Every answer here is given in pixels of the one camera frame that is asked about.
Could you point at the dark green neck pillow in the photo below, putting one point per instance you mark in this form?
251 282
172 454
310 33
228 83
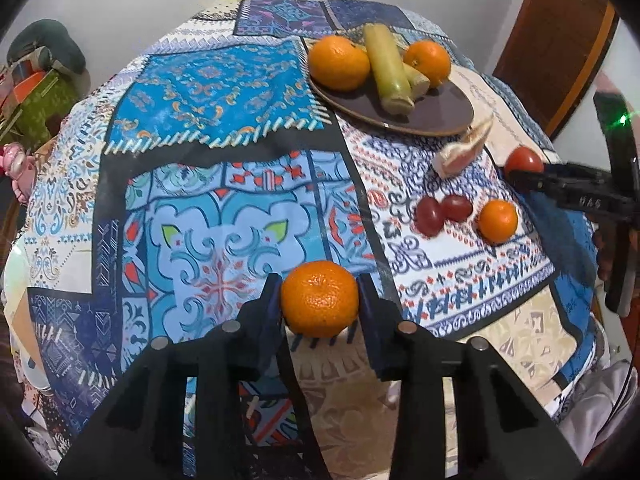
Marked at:
50 41

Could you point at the pink plush toy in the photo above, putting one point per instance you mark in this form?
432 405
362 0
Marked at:
20 168

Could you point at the long yellow-green sugarcane piece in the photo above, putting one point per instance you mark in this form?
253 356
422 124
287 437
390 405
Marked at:
388 70

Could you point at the green patterned box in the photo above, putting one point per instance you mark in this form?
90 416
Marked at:
37 117

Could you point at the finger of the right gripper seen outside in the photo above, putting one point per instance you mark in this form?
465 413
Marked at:
544 181

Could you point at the patchwork patterned blue bedspread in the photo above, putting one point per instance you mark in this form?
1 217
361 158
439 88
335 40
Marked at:
207 163

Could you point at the large orange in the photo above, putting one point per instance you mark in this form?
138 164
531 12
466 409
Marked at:
338 64
430 59

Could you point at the dark brown round plate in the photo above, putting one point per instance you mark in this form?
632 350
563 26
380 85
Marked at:
371 82

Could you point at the pomelo segment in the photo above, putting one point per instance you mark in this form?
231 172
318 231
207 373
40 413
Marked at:
454 157

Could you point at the brown wooden door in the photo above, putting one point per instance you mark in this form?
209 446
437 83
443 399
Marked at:
553 54

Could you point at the orange red boxes pile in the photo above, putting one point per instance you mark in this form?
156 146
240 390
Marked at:
18 82

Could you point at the small mandarin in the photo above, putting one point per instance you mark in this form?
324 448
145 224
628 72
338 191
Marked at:
497 221
319 299

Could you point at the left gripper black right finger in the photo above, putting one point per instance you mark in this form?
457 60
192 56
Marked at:
502 430

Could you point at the short yellow sugarcane piece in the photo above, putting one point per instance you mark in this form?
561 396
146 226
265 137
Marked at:
418 82

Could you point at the dark red grape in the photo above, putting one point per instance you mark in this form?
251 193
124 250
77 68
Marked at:
456 208
429 218

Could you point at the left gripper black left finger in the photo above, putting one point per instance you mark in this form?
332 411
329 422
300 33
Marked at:
137 430

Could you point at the large orange right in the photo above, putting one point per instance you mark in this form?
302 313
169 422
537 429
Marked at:
430 59

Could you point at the large orange left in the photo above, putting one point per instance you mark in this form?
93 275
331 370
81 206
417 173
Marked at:
338 64

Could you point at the red tomato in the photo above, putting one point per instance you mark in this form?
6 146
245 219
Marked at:
523 159

